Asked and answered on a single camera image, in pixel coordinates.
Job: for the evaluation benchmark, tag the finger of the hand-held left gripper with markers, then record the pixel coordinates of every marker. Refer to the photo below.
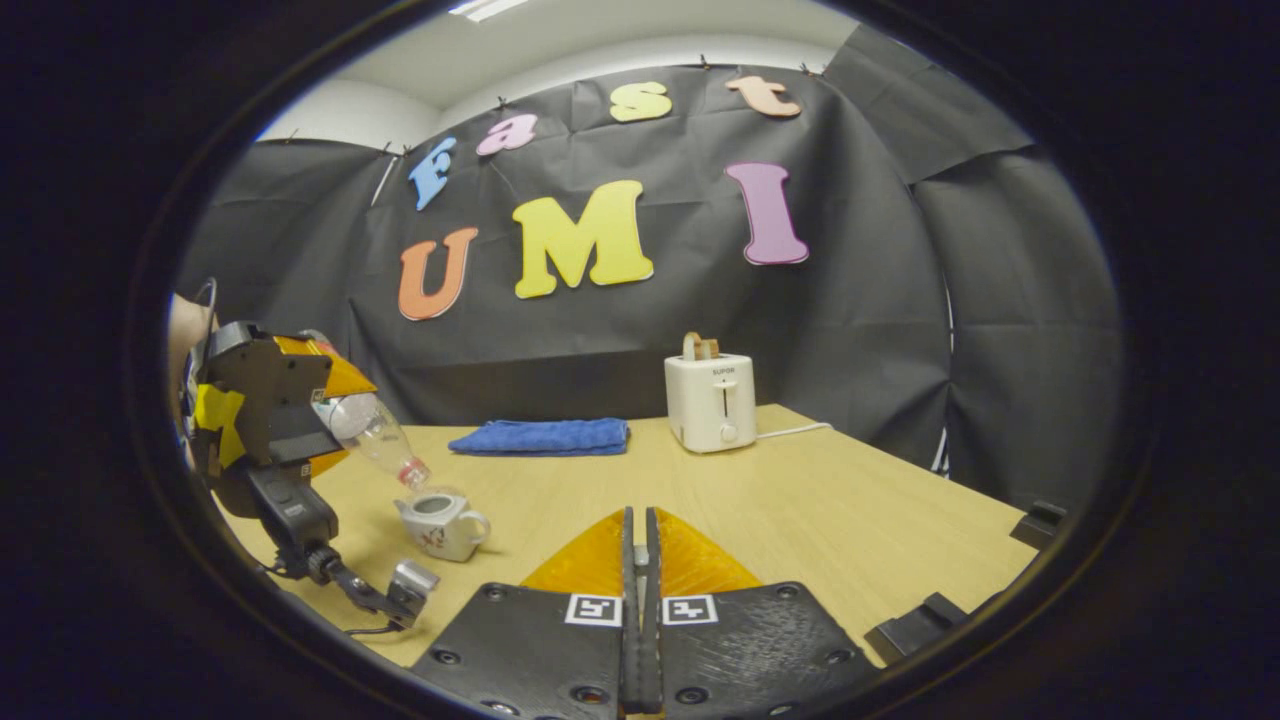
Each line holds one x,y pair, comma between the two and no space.
335,375
325,462

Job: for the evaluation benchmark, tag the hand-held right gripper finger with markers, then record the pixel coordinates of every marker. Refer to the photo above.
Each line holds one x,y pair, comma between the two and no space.
629,660
652,660

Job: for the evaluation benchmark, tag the clear plastic water bottle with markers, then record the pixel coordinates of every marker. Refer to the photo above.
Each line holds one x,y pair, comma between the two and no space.
375,430

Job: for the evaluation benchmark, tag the white ceramic teacup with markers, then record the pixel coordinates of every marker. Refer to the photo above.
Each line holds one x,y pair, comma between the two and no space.
445,535

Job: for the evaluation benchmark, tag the blue towel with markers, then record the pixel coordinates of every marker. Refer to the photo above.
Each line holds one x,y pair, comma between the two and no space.
545,437

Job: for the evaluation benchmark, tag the white toaster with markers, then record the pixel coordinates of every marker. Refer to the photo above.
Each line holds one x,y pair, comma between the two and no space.
705,405

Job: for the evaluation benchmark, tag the black table clamp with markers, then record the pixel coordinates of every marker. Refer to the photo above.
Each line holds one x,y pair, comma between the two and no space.
915,628
1040,523

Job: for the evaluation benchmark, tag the black backdrop cloth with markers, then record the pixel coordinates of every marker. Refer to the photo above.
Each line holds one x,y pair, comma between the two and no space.
640,340

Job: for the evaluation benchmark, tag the light bread slice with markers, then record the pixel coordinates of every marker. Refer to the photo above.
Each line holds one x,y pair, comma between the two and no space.
691,347

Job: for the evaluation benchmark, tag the brown bread slice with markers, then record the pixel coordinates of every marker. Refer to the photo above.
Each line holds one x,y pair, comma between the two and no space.
710,349

